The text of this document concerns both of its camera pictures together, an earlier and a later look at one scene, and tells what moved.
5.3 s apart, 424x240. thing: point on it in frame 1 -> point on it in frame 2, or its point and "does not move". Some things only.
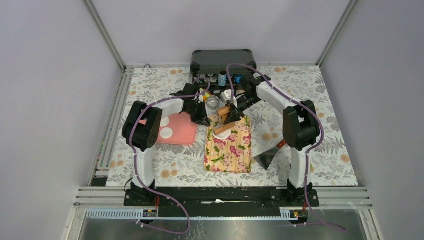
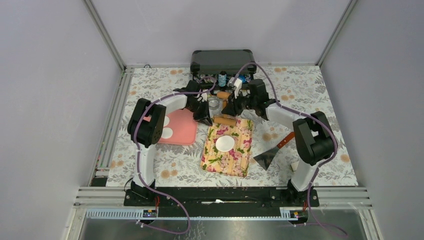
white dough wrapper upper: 164,121 does not move
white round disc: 223,135 -> 225,143
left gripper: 202,118 does not move
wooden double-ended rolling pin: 223,112 -> 224,119
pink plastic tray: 177,129 does not move
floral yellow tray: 234,155 does not move
